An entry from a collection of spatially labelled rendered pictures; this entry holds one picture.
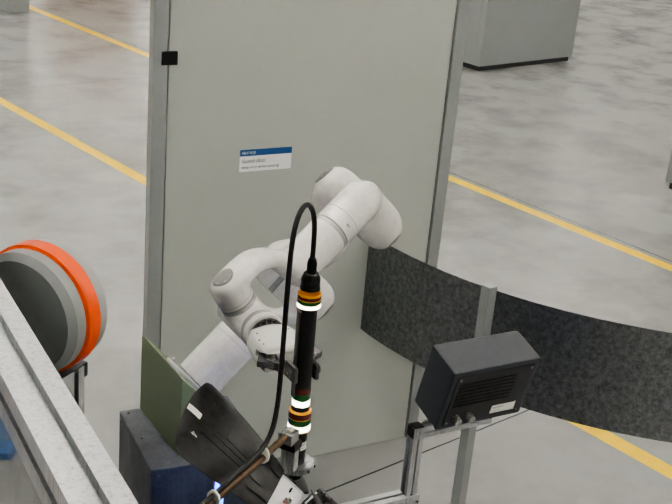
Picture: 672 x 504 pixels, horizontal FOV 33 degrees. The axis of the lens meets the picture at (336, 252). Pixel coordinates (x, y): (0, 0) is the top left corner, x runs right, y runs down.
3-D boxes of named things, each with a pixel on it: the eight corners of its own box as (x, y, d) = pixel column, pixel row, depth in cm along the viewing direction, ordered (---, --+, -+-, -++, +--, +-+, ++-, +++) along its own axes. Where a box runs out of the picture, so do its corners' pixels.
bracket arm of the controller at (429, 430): (413, 440, 279) (414, 429, 278) (406, 434, 282) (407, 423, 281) (491, 423, 290) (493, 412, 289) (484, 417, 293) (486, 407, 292)
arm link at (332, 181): (283, 317, 293) (238, 274, 293) (309, 290, 300) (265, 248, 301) (368, 225, 254) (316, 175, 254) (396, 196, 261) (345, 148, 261)
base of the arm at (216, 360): (158, 349, 292) (208, 297, 294) (206, 393, 301) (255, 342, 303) (178, 375, 275) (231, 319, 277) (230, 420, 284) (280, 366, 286)
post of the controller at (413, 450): (406, 497, 286) (414, 429, 278) (400, 490, 288) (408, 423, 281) (416, 494, 287) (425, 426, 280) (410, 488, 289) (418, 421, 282)
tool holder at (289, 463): (298, 485, 212) (301, 440, 209) (265, 473, 215) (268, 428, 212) (320, 463, 220) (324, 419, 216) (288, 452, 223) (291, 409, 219)
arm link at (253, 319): (280, 344, 229) (286, 351, 227) (239, 351, 225) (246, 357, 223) (282, 307, 226) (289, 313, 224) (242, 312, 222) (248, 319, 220)
